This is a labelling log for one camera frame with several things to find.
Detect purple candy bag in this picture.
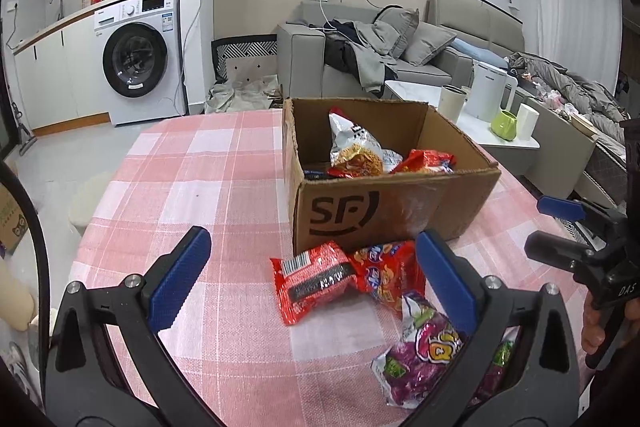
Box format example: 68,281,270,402
370,289,522,410

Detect red cone chips bag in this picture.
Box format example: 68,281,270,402
348,241,425,314

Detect red white balloon glue bag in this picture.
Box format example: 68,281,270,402
392,150,457,176

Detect red black snack pack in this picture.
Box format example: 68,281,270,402
270,241,357,325

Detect silver white snack bag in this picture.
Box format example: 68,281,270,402
326,107,402,179

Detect blue snack pack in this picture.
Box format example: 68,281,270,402
303,164,331,181

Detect person's right hand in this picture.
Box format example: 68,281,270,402
582,293,640,355

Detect grey sofa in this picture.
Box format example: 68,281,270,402
277,0,627,207

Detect white paper roll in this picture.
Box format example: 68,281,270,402
516,103,539,141

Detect green ceramic mug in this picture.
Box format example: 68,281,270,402
490,109,518,142

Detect white marble coffee table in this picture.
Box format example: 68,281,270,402
385,80,540,176

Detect pink plaid tablecloth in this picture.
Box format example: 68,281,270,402
67,107,589,427

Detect white electric kettle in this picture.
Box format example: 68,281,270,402
464,62,518,122

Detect cardboard box on floor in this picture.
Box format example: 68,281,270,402
0,186,28,258

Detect beige tumbler cup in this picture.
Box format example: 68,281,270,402
437,84,466,124

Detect brown cardboard SF box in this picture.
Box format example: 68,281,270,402
282,98,500,254

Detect grey cushion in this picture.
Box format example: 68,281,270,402
373,5,420,58
401,22,457,66

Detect white kitchen counter cabinets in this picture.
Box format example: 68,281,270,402
15,16,107,130

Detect beige cloth on floor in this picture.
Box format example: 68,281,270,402
204,75,283,114

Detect dark clothes on sofa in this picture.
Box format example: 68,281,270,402
322,20,400,98

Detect white washing machine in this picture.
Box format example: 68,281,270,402
93,0,188,127

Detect black patterned chair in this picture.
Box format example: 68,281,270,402
210,34,278,83

